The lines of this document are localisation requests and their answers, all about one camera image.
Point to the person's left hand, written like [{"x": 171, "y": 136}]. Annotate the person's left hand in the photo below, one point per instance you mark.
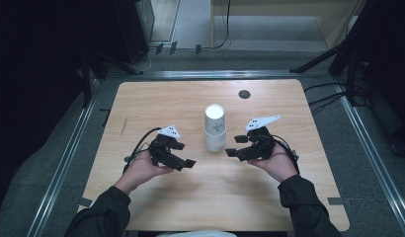
[{"x": 141, "y": 171}]

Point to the black table grommet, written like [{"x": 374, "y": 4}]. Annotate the black table grommet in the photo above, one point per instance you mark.
[{"x": 244, "y": 94}]

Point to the black tripod stand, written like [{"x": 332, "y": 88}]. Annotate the black tripod stand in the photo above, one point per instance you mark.
[{"x": 317, "y": 59}]

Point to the black cabinet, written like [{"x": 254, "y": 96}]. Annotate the black cabinet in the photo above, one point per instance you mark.
[{"x": 134, "y": 29}]

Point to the black metal stand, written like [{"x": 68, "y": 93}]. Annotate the black metal stand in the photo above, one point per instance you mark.
[{"x": 87, "y": 82}]

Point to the person's right hand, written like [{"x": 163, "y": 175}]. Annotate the person's right hand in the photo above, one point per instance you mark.
[{"x": 279, "y": 166}]

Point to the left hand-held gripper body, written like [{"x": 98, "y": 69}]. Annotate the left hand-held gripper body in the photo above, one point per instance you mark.
[{"x": 159, "y": 149}]

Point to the printed white paper cup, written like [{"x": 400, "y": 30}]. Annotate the printed white paper cup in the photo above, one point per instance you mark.
[{"x": 214, "y": 122}]

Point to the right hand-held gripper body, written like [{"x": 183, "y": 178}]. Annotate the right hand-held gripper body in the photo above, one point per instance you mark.
[{"x": 261, "y": 144}]

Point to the light wooden cabinet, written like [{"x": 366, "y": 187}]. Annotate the light wooden cabinet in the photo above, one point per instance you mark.
[{"x": 283, "y": 9}]

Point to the dark floor tape strip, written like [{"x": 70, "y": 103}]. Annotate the dark floor tape strip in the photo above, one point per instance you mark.
[
  {"x": 198, "y": 49},
  {"x": 173, "y": 48},
  {"x": 159, "y": 48}
]

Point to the grey floor tape patch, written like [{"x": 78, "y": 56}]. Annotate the grey floor tape patch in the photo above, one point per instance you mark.
[
  {"x": 84, "y": 202},
  {"x": 336, "y": 201}
]

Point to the plain white paper cup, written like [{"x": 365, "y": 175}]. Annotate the plain white paper cup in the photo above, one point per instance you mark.
[{"x": 214, "y": 143}]

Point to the black curtain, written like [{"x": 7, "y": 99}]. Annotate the black curtain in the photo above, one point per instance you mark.
[
  {"x": 32, "y": 82},
  {"x": 394, "y": 49}
]

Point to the metal frame rail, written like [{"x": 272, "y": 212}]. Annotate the metal frame rail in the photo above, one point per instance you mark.
[
  {"x": 365, "y": 141},
  {"x": 207, "y": 74},
  {"x": 64, "y": 166}
]

